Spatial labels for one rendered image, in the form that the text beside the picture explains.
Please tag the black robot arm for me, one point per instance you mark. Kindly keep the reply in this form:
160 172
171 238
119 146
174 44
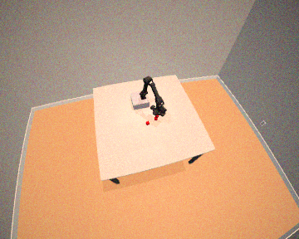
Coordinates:
158 99

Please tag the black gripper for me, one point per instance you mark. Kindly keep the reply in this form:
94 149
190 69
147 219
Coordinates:
160 113

